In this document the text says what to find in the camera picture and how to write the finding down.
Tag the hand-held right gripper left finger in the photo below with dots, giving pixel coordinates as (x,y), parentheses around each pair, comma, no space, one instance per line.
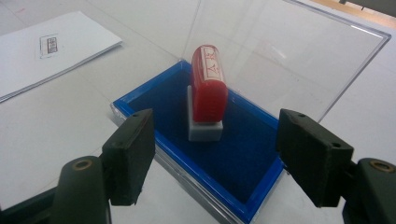
(130,158)

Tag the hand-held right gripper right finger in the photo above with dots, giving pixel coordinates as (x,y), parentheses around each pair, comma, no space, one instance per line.
(314,158)

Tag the clear box with blue lining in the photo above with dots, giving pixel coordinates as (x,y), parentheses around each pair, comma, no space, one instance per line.
(246,161)

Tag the red stamp with white base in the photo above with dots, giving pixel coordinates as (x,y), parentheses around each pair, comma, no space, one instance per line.
(209,96)

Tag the white paper sheets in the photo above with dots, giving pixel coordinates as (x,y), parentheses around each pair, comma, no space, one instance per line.
(28,62)

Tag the dark grey bar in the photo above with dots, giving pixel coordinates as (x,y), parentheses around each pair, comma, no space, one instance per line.
(373,5)

